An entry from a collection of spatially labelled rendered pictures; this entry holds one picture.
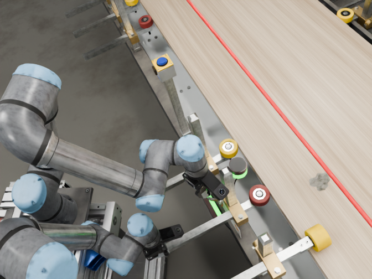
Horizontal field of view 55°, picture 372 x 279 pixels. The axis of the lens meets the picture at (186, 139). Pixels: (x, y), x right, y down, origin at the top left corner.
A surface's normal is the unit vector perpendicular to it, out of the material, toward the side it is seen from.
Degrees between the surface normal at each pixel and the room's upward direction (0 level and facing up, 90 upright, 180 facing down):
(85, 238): 84
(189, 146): 1
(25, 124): 49
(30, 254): 11
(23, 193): 7
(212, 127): 0
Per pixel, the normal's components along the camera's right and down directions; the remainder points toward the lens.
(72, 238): 0.94, 0.01
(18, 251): -0.17, -0.55
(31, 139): 0.49, -0.07
